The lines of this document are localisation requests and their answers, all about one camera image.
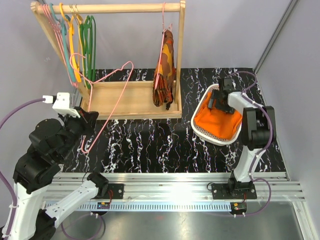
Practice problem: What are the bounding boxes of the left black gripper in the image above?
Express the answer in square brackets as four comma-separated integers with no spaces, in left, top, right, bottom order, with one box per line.
[56,105,100,161]

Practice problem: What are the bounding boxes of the orange trousers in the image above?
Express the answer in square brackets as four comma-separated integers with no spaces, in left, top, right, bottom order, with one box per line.
[194,92,242,140]

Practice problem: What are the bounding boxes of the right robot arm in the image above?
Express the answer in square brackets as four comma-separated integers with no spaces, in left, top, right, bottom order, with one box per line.
[208,78,276,200]

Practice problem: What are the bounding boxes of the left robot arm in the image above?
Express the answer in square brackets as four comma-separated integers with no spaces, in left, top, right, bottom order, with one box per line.
[1,107,109,240]

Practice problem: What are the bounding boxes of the camouflage patterned trousers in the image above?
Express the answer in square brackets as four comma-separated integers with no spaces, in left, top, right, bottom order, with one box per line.
[152,30,176,111]

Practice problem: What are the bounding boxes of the green hanger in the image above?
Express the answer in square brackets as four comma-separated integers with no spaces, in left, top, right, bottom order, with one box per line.
[88,15,97,82]
[79,15,92,80]

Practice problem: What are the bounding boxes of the teal hanger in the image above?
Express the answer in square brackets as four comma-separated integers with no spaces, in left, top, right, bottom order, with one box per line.
[49,3,77,87]

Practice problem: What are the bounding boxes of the yellow hanger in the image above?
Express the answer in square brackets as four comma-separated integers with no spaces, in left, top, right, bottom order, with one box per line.
[73,14,83,72]
[59,2,82,85]

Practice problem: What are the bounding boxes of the white perforated plastic basket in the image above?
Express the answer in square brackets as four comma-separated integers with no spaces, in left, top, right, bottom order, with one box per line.
[190,83,242,146]

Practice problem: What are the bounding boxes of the wooden clothes rack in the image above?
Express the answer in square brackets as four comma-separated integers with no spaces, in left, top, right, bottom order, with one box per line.
[30,0,186,120]

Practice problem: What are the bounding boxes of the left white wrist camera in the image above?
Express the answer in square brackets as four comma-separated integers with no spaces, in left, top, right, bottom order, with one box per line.
[42,92,80,118]

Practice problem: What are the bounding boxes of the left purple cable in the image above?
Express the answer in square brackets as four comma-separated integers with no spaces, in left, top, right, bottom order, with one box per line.
[0,97,46,238]

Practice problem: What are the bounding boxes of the pink wire hanger with camouflage trousers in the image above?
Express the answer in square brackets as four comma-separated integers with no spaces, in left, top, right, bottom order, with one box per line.
[154,2,174,90]

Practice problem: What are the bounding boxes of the aluminium mounting rail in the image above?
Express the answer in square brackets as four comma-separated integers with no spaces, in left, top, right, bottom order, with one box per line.
[42,172,306,213]

